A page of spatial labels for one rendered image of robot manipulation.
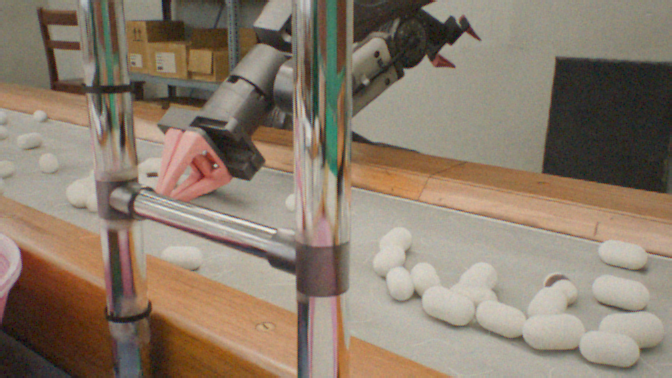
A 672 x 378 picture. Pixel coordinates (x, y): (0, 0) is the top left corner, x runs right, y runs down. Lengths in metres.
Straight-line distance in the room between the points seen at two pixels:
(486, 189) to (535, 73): 2.04
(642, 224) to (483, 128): 2.23
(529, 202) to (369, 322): 0.27
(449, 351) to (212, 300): 0.15
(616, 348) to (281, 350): 0.19
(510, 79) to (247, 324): 2.42
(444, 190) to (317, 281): 0.44
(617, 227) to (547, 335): 0.23
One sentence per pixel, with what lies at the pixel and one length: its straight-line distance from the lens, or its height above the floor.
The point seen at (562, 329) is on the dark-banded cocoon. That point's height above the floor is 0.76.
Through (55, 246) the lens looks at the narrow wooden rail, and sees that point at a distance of 0.54.
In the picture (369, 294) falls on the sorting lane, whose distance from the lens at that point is 0.48.
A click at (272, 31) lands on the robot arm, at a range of 0.69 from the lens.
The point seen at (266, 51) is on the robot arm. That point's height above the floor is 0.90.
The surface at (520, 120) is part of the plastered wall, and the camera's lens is 2.74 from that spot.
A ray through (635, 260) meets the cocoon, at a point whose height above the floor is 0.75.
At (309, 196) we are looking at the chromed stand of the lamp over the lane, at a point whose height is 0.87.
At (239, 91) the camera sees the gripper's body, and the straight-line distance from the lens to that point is 0.66.
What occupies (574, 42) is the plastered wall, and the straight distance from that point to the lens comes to 2.64.
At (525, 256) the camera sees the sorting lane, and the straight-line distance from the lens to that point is 0.57.
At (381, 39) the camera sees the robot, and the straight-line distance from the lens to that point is 1.25.
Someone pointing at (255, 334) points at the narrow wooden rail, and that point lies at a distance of 0.37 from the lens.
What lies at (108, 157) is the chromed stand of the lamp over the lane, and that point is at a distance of 0.36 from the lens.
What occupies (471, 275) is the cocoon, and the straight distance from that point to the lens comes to 0.47.
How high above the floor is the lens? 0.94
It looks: 16 degrees down
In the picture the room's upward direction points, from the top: straight up
